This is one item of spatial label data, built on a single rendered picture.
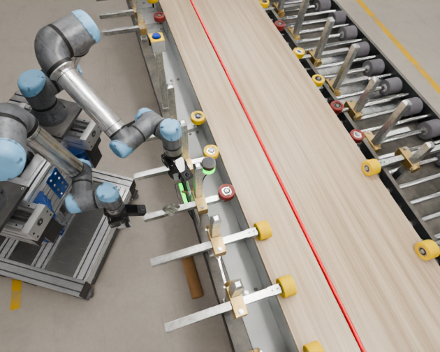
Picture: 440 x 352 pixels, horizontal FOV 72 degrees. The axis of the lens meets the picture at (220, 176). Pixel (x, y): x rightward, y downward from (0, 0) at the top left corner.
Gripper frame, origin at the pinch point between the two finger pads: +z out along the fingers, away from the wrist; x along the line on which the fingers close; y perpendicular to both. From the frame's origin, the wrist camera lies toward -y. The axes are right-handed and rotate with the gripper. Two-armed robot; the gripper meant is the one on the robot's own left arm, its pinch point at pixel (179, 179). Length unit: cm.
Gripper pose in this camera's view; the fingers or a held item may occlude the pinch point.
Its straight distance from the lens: 139.6
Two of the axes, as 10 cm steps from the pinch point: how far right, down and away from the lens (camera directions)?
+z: -0.6, 5.2, 8.5
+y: -6.2, -6.9, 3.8
